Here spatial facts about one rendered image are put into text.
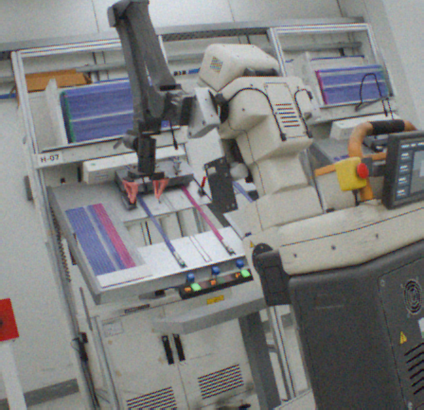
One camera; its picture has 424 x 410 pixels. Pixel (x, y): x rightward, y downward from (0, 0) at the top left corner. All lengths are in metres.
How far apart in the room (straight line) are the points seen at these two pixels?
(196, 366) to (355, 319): 1.48
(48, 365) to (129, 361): 1.66
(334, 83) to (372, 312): 2.33
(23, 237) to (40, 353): 0.81
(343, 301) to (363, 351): 0.12
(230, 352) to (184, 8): 3.10
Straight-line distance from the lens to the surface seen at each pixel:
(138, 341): 2.62
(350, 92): 3.56
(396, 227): 1.42
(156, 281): 2.32
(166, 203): 2.69
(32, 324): 4.19
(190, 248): 2.47
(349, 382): 1.41
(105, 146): 2.84
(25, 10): 4.67
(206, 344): 2.73
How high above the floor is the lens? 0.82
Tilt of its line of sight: 5 degrees up
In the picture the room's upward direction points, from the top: 14 degrees counter-clockwise
